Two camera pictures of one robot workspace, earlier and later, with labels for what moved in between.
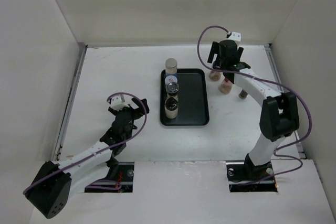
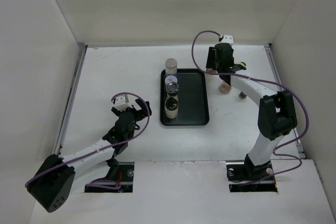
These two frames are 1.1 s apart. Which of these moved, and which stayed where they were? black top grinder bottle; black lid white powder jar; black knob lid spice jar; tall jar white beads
Moved: black knob lid spice jar
Stayed: black top grinder bottle; tall jar white beads; black lid white powder jar
